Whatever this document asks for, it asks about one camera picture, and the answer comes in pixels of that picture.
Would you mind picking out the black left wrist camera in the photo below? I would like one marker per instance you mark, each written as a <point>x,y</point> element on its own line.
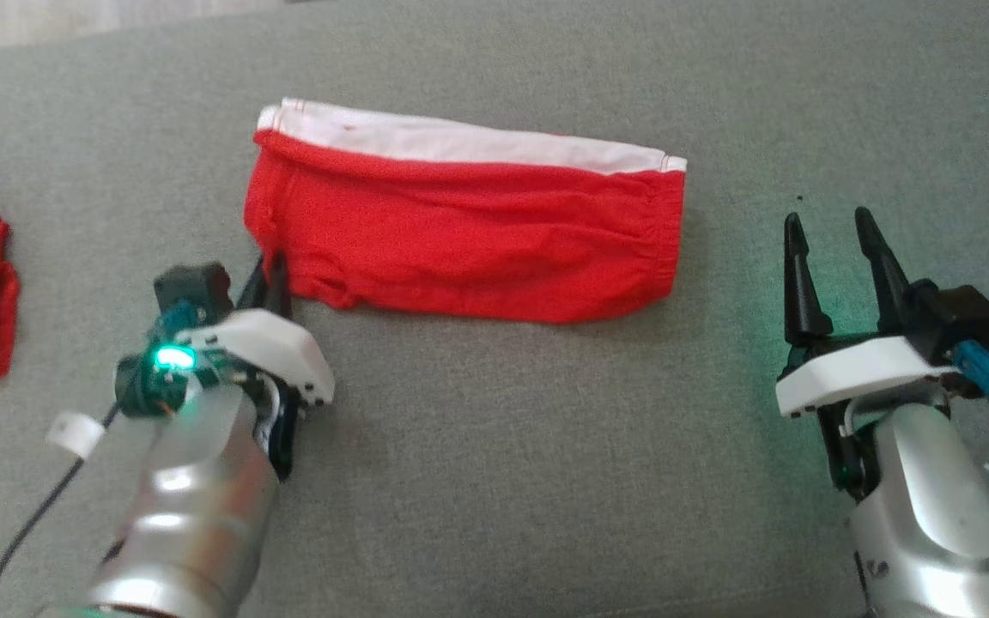
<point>198,287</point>

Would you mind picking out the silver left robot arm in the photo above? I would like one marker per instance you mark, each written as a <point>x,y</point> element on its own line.
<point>194,515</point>

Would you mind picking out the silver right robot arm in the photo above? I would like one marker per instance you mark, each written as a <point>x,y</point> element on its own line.
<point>932,515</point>

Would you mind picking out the red shorts white waistband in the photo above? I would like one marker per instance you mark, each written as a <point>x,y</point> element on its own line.
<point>460,232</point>

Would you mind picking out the grey fabric sofa seat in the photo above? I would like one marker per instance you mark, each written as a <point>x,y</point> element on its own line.
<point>503,446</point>

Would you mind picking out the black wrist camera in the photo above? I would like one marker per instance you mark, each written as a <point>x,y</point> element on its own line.
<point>962,313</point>
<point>198,287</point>

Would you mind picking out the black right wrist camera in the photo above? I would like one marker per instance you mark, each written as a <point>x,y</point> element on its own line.
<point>962,313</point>

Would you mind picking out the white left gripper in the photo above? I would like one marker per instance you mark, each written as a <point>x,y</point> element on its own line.
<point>276,348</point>

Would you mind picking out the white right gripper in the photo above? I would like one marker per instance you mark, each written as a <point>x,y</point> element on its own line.
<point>855,373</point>

